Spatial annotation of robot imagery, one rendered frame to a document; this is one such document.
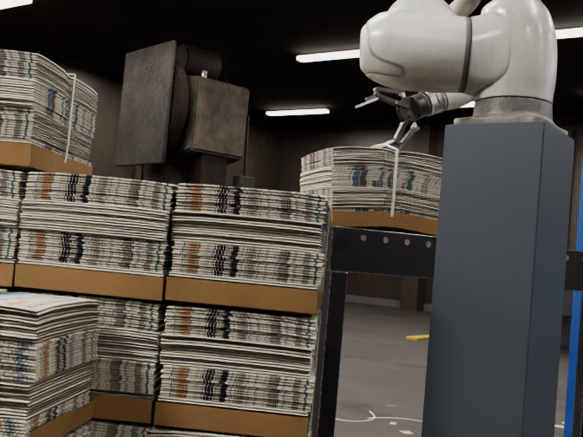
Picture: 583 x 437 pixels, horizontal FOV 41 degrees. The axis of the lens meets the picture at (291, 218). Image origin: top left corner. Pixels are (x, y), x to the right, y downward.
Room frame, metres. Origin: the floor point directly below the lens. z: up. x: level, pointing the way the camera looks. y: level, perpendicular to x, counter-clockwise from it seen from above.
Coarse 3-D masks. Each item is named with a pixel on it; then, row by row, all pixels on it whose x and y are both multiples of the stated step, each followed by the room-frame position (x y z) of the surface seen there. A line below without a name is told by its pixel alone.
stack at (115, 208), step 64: (0, 192) 1.47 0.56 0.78; (64, 192) 1.47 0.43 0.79; (128, 192) 1.46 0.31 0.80; (192, 192) 1.45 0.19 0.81; (256, 192) 1.45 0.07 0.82; (0, 256) 1.47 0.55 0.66; (64, 256) 1.47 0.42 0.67; (128, 256) 1.46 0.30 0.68; (192, 256) 1.45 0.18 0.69; (256, 256) 1.44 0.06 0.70; (320, 256) 1.43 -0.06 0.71; (128, 320) 1.46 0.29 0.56; (192, 320) 1.46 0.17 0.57; (256, 320) 1.44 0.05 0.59; (320, 320) 1.61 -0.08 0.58; (128, 384) 1.46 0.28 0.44; (192, 384) 1.45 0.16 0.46; (256, 384) 1.44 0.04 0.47
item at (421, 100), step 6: (414, 96) 2.36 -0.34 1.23; (420, 96) 2.35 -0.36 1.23; (408, 102) 2.36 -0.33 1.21; (414, 102) 2.36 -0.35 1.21; (420, 102) 2.34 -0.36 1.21; (426, 102) 2.35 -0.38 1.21; (396, 108) 2.36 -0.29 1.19; (402, 108) 2.35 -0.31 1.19; (408, 108) 2.36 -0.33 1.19; (414, 108) 2.37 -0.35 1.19; (420, 108) 2.34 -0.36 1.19; (426, 108) 2.35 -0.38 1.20; (402, 114) 2.35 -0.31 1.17; (414, 114) 2.37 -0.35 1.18; (420, 114) 2.36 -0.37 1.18; (426, 114) 2.37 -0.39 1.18; (402, 120) 2.36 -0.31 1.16; (414, 120) 2.37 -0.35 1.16
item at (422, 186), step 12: (408, 156) 2.22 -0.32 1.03; (420, 156) 2.23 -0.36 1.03; (432, 156) 2.24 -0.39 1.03; (408, 168) 2.23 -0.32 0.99; (420, 168) 2.23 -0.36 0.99; (432, 168) 2.24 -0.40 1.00; (408, 180) 2.22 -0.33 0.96; (420, 180) 2.23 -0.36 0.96; (432, 180) 2.25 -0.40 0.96; (408, 192) 2.21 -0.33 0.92; (420, 192) 2.23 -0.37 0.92; (432, 192) 2.24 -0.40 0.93; (408, 204) 2.22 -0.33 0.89; (420, 204) 2.23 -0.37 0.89; (432, 204) 2.24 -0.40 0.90; (420, 216) 2.23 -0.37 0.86; (432, 216) 2.25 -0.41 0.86
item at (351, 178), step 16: (304, 160) 2.40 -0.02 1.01; (320, 160) 2.27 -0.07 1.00; (336, 160) 2.15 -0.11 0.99; (352, 160) 2.17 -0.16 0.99; (368, 160) 2.18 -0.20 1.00; (304, 176) 2.39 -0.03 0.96; (320, 176) 2.23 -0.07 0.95; (336, 176) 2.15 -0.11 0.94; (352, 176) 2.17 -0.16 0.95; (368, 176) 2.18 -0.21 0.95; (304, 192) 2.39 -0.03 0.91; (320, 192) 2.24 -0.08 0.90; (336, 192) 2.15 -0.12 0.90; (352, 192) 2.17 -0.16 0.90; (368, 192) 2.18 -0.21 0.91; (336, 208) 2.16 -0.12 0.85; (352, 208) 2.17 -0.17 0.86; (368, 208) 2.18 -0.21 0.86
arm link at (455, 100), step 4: (448, 96) 2.36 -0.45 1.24; (452, 96) 2.36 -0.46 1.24; (456, 96) 2.37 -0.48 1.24; (460, 96) 2.37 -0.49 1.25; (464, 96) 2.38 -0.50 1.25; (468, 96) 2.39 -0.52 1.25; (472, 96) 2.40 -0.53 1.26; (448, 100) 2.36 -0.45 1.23; (452, 100) 2.37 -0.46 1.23; (456, 100) 2.37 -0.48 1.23; (460, 100) 2.38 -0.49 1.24; (464, 100) 2.39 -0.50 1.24; (468, 100) 2.40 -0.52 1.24; (472, 100) 2.41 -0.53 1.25; (448, 104) 2.37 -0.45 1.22; (452, 104) 2.38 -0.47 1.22; (456, 104) 2.38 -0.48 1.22; (460, 104) 2.39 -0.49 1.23; (464, 104) 2.41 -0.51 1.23; (448, 108) 2.39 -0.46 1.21; (452, 108) 2.40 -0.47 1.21
